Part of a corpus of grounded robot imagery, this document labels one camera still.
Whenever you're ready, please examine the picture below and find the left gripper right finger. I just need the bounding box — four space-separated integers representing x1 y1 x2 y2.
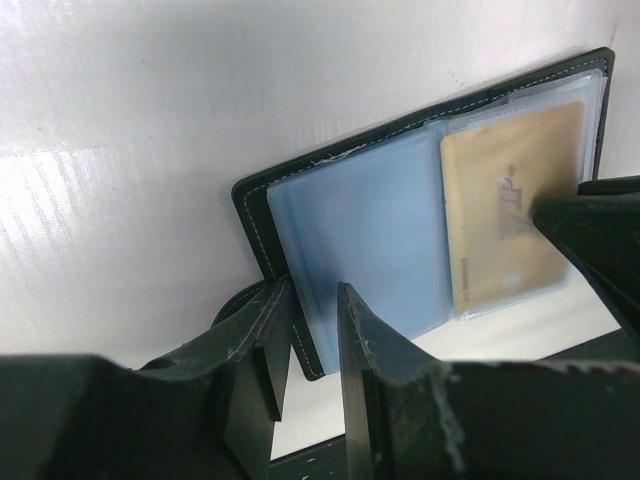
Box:
337 283 639 479

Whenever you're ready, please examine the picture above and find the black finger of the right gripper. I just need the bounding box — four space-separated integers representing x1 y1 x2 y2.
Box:
532 176 639 342

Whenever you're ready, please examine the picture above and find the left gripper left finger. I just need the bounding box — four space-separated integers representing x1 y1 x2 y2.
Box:
1 279 293 479

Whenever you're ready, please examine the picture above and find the black leather card holder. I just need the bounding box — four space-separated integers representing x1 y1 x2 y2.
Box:
231 47 615 381

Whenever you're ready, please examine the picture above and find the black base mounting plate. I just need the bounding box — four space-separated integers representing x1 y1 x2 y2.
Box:
268 436 348 480

